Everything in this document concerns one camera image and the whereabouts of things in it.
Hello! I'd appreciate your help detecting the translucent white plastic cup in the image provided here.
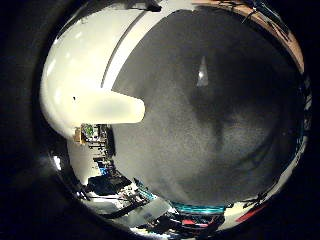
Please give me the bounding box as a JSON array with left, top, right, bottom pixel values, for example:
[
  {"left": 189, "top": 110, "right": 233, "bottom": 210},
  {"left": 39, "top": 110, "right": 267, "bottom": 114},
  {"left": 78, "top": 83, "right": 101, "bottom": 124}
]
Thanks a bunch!
[{"left": 73, "top": 90, "right": 147, "bottom": 126}]

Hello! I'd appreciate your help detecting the red storage box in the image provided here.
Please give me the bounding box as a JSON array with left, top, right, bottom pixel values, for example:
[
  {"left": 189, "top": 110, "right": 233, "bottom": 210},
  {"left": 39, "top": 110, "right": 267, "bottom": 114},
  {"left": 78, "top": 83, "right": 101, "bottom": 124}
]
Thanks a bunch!
[{"left": 234, "top": 203, "right": 270, "bottom": 224}]

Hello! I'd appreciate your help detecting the white flat box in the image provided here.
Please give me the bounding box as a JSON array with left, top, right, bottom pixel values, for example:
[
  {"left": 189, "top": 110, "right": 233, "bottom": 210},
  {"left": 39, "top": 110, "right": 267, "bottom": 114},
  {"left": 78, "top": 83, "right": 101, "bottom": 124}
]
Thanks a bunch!
[{"left": 128, "top": 198, "right": 172, "bottom": 229}]

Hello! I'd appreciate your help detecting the teal striped crate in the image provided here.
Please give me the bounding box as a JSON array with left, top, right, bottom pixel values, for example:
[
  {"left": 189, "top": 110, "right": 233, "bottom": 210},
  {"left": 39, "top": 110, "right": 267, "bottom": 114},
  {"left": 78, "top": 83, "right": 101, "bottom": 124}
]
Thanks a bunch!
[{"left": 170, "top": 201, "right": 231, "bottom": 216}]

